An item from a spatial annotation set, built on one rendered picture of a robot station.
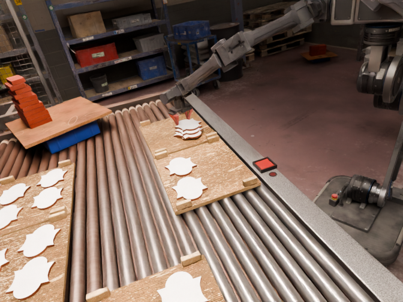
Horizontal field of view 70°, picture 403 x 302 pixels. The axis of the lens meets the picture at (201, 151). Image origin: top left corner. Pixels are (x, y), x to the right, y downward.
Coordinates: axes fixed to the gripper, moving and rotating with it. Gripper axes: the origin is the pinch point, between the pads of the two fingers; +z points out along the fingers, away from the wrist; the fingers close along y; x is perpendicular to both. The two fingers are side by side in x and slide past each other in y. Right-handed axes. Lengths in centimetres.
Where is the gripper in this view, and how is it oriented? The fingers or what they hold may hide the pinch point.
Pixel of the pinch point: (182, 121)
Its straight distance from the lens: 159.8
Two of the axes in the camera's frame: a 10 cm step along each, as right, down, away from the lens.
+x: 6.5, 3.2, -6.8
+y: -7.5, 4.3, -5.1
